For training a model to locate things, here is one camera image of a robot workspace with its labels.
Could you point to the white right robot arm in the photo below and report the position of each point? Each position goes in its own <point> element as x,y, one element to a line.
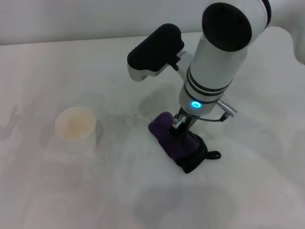
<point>221,59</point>

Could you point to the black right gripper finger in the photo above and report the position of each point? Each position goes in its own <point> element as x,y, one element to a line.
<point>175,132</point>

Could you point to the white paper cup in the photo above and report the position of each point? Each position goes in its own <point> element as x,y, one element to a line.
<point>76,127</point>

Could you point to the purple rag with black trim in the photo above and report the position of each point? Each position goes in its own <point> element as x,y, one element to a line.
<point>181,148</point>

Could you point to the black white wrist camera box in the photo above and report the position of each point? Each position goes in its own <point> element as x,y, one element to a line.
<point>155,52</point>

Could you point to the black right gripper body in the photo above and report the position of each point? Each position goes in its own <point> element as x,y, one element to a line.
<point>189,121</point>

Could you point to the silver right wrist connector plug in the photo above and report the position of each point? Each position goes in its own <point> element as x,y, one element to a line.
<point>227,107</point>

